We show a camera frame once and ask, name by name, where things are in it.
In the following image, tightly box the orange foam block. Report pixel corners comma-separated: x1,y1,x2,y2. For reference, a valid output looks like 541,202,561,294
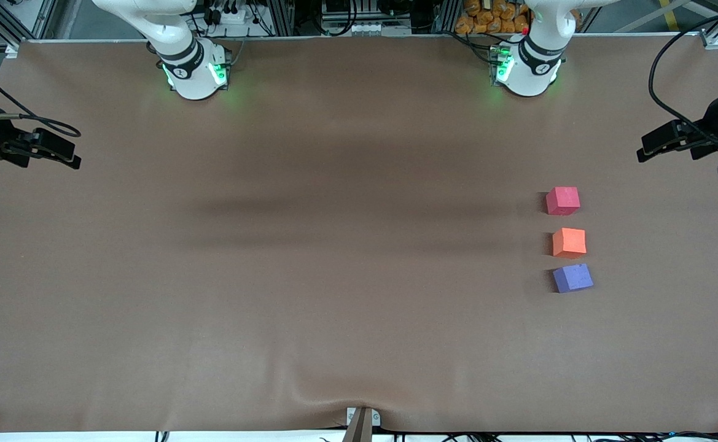
552,228,587,258

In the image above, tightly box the white power strip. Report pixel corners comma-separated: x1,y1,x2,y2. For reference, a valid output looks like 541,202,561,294
202,5,256,26

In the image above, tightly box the aluminium post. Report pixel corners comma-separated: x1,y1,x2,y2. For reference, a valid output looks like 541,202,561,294
265,0,296,36
432,0,465,34

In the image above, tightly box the grey metal bracket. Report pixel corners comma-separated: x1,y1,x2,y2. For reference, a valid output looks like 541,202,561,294
346,407,382,428

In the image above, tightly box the white terminal strip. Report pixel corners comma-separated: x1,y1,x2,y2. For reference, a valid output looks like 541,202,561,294
322,21,413,36

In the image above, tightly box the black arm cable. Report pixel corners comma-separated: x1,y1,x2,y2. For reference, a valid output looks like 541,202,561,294
0,58,82,139
649,6,718,133

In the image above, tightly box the purple foam block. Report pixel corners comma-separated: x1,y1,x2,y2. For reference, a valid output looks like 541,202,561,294
552,263,595,293

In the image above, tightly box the brown table mat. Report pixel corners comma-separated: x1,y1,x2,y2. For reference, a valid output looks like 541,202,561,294
0,34,718,434

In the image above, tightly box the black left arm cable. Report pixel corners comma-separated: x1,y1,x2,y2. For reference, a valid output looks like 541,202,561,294
649,6,718,133

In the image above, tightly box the green-lit circuit board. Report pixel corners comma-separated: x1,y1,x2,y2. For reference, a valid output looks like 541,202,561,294
489,44,514,85

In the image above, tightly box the red foam block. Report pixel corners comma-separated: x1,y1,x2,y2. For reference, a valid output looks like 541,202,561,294
545,187,581,216

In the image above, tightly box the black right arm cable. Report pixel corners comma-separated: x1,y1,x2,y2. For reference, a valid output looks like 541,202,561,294
0,58,82,139

